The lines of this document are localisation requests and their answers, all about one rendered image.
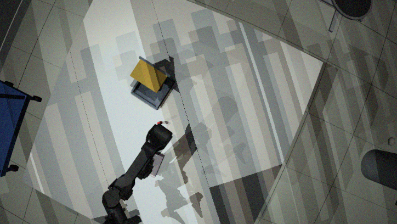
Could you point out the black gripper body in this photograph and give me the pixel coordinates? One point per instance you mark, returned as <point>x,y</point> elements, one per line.
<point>120,216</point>

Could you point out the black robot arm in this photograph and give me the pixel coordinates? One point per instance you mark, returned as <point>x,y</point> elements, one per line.
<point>141,167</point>

